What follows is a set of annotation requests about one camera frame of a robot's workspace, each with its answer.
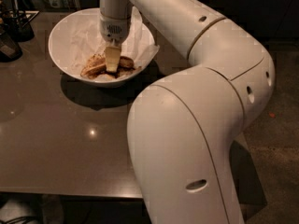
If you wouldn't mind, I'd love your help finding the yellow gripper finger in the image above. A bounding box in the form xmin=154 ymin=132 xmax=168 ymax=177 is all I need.
xmin=105 ymin=47 xmax=121 ymax=73

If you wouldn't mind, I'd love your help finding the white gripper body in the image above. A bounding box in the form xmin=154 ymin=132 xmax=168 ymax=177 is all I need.
xmin=100 ymin=14 xmax=131 ymax=47

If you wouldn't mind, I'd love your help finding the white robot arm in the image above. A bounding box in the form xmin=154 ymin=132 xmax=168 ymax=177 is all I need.
xmin=100 ymin=0 xmax=275 ymax=224

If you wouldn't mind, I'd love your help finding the white ceramic bowl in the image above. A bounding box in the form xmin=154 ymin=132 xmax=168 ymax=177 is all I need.
xmin=47 ymin=7 xmax=156 ymax=89

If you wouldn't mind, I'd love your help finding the crumpled white paper liner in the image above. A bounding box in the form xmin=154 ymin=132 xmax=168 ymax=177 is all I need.
xmin=67 ymin=7 xmax=159 ymax=84

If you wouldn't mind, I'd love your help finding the black utensil holder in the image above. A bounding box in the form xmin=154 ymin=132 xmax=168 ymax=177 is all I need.
xmin=1 ymin=0 xmax=35 ymax=42

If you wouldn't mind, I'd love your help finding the dark appliance at left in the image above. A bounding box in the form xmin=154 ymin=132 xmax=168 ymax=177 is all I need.
xmin=0 ymin=24 xmax=22 ymax=63

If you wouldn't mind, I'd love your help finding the white cloth under table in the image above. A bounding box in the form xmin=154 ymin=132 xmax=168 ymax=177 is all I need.
xmin=0 ymin=193 xmax=65 ymax=224

